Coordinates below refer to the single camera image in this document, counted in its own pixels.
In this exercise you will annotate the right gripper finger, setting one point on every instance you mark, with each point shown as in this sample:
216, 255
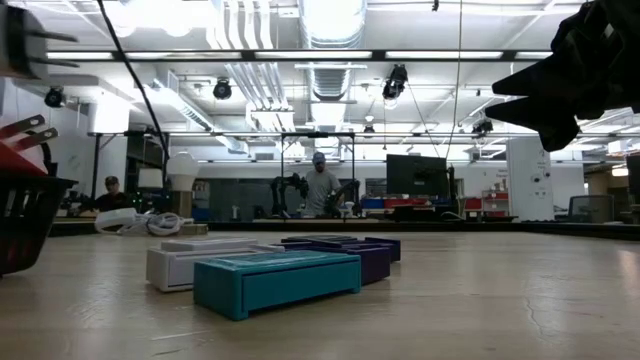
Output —
545, 117
540, 80

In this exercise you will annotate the large red wall charger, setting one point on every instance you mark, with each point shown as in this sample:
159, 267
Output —
15, 162

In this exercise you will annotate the background black robot arm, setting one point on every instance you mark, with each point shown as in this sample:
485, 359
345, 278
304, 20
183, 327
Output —
342, 197
285, 192

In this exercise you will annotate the black ceiling spotlight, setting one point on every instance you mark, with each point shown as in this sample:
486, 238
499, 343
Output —
54, 97
482, 126
222, 89

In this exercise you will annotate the grey mesh chair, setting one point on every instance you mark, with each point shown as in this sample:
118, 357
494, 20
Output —
590, 207

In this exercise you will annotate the red storage bins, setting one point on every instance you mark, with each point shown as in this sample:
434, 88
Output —
472, 202

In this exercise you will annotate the dark flat monitor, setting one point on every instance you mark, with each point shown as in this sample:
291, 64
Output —
415, 175

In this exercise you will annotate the purple digital clock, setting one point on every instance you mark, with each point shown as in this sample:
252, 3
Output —
375, 265

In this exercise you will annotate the person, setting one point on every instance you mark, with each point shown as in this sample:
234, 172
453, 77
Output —
320, 192
112, 200

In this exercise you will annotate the teal digital clock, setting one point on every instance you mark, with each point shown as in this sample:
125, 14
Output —
280, 290

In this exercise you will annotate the white flat box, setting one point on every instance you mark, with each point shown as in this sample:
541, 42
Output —
210, 244

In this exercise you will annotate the white digital clock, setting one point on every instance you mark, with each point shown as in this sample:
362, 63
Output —
170, 270

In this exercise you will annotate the black plastic basket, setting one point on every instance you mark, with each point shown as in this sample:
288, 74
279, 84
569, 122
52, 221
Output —
50, 183

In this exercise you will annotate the black aluminium rig frame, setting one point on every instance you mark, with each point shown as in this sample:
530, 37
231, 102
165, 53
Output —
450, 226

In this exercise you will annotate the black overhead camera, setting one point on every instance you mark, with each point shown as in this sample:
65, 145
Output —
395, 82

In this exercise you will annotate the black background rig frame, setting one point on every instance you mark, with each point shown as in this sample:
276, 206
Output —
317, 134

